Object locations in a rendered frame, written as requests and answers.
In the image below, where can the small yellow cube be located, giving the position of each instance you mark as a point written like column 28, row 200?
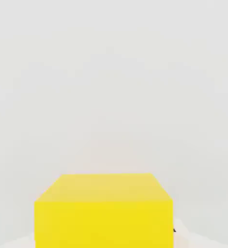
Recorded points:
column 103, row 219

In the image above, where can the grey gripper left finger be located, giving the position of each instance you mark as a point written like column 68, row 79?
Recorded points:
column 20, row 243

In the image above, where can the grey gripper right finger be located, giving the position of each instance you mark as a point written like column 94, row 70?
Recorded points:
column 191, row 237

